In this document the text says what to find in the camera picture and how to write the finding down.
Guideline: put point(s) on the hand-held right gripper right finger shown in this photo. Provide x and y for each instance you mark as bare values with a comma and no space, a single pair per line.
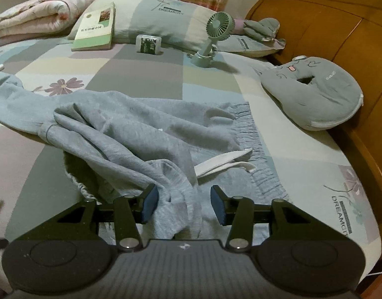
218,205

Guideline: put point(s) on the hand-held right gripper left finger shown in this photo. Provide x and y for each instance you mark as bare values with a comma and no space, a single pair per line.
151,205

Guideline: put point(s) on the grey sweatpants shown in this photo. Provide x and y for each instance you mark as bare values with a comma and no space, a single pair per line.
116,124

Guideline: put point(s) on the patchwork bed sheet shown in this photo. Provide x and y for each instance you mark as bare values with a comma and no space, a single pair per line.
147,71

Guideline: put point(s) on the grey cartoon face cushion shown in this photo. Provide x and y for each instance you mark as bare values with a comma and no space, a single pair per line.
318,99

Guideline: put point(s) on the green handheld fan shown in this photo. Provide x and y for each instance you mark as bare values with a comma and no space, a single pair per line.
203,59

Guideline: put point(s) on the small white box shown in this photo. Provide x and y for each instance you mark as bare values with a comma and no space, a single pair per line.
148,44

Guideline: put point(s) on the small patchwork pillow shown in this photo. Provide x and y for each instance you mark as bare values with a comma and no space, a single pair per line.
250,46

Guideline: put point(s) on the pink cloth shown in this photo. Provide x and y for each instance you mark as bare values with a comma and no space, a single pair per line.
239,26

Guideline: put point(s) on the grey plush cloth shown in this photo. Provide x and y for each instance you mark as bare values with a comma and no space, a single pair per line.
262,28

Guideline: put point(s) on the large patchwork pillow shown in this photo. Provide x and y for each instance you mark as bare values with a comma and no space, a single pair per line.
166,21

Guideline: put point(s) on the green book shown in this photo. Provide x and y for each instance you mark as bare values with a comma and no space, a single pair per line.
94,28

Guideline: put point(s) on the wooden headboard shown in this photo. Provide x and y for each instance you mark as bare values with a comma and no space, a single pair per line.
318,12

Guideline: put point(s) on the pink folded quilt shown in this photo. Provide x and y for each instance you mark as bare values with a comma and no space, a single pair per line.
38,12

